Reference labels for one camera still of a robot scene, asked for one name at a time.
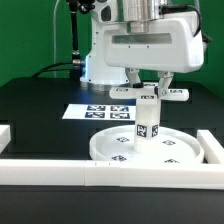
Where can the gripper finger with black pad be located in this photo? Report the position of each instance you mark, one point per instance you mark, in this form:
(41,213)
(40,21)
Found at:
(163,83)
(132,75)

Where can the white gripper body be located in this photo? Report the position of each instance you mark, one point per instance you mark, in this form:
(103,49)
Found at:
(170,45)

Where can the white cross-shaped table base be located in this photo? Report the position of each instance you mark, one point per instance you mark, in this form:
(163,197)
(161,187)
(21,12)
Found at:
(149,90)

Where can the white round table top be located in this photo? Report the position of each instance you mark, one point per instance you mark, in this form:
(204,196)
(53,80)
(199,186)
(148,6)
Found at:
(169,146)

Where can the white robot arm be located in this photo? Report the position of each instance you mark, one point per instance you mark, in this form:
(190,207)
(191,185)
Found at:
(136,15)

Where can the white marker sheet with tags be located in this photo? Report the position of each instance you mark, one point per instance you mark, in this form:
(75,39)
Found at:
(100,112)

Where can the white U-shaped boundary frame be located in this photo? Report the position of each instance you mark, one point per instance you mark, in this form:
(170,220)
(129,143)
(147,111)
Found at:
(206,175)

